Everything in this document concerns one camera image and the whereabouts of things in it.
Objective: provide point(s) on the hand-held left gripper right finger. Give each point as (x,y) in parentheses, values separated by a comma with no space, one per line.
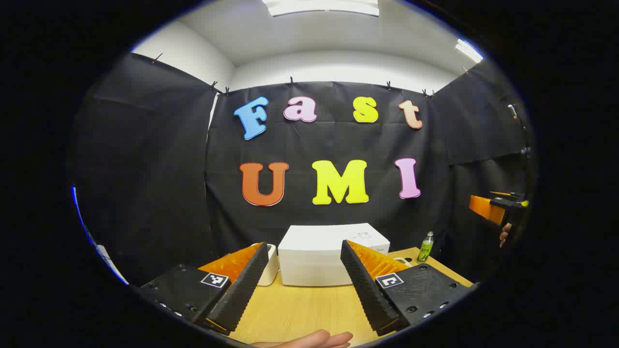
(367,290)

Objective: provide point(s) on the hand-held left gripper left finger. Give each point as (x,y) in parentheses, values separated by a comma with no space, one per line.
(242,290)

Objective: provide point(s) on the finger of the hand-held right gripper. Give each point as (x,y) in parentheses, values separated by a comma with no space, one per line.
(483,208)

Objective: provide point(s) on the white microwave oven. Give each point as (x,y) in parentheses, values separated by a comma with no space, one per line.
(314,261)

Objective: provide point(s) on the white toaster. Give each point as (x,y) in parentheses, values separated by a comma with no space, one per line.
(272,266)

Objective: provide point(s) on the white divided bean tray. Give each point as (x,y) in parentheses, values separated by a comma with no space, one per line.
(404,262)

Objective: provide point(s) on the green drink bottle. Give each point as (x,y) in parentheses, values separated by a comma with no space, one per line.
(425,249)

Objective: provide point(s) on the small ceiling light panel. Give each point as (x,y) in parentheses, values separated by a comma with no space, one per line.
(469,50)

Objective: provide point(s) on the black backdrop cloth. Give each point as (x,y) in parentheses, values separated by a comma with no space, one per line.
(314,140)

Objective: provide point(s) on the large ceiling light panel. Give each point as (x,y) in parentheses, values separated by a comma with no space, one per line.
(321,7)

